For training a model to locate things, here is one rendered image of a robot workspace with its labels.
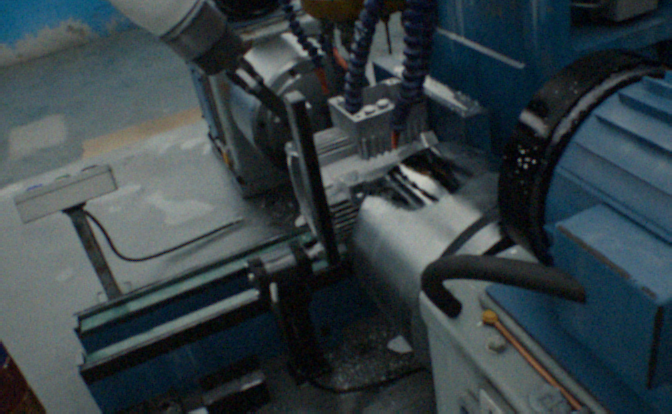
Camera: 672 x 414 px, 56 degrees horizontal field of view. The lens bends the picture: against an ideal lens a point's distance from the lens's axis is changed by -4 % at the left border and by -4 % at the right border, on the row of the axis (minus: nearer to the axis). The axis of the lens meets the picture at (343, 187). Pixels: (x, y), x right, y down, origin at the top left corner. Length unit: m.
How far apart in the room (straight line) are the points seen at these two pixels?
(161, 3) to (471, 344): 0.58
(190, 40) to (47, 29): 5.67
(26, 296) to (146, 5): 0.79
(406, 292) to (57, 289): 0.90
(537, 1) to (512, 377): 0.55
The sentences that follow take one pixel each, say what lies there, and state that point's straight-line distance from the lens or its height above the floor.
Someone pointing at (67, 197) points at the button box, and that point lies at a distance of 1.20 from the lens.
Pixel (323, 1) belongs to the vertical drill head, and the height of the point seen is 1.33.
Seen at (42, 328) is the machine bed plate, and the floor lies 0.80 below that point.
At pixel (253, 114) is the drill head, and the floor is 1.09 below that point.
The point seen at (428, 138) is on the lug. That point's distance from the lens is 1.00.
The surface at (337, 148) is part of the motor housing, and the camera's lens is 0.98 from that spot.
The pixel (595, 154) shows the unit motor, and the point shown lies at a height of 1.33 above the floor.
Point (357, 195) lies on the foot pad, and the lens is 0.95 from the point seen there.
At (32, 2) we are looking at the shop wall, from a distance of 6.51.
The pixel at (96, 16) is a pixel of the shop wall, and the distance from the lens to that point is 6.54.
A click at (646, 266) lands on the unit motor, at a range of 0.39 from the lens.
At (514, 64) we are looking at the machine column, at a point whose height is 1.17.
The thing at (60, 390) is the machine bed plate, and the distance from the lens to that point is 1.21.
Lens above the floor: 1.56
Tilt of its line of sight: 31 degrees down
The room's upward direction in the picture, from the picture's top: 11 degrees counter-clockwise
